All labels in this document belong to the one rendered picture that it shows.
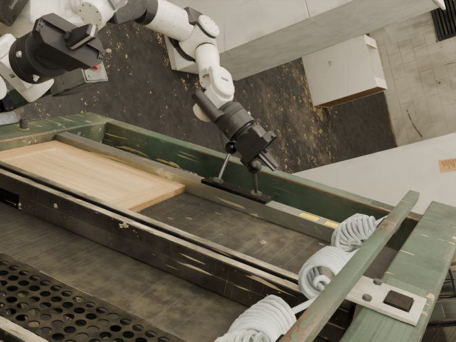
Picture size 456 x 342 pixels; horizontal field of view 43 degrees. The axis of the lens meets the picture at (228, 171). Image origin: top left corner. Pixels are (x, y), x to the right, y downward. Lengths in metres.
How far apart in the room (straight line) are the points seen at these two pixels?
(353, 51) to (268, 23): 2.68
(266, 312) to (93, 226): 0.64
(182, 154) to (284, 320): 1.25
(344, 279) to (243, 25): 3.30
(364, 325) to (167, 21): 1.06
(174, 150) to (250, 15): 2.11
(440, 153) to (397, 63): 4.81
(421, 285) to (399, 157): 3.88
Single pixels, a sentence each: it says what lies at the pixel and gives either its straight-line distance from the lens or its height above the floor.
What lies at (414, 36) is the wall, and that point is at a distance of 9.62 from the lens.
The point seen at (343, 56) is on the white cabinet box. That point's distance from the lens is 6.44.
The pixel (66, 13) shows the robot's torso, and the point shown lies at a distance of 1.44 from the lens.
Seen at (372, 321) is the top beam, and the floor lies 1.91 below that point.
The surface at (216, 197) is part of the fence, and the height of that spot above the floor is 1.40.
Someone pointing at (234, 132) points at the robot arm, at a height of 1.49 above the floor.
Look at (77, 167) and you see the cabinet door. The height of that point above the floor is 1.07.
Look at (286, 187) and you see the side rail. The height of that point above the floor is 1.49.
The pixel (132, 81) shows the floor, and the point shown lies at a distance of 3.81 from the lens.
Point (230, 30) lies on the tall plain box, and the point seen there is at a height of 0.54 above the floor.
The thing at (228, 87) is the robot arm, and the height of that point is 1.50.
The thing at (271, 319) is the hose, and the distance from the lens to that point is 0.70.
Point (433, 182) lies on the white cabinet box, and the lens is 4.96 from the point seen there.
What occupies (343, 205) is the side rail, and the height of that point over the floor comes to 1.65.
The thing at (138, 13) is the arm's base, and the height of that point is 1.35.
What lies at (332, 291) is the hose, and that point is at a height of 1.97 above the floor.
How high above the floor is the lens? 2.23
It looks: 30 degrees down
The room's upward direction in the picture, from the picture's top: 75 degrees clockwise
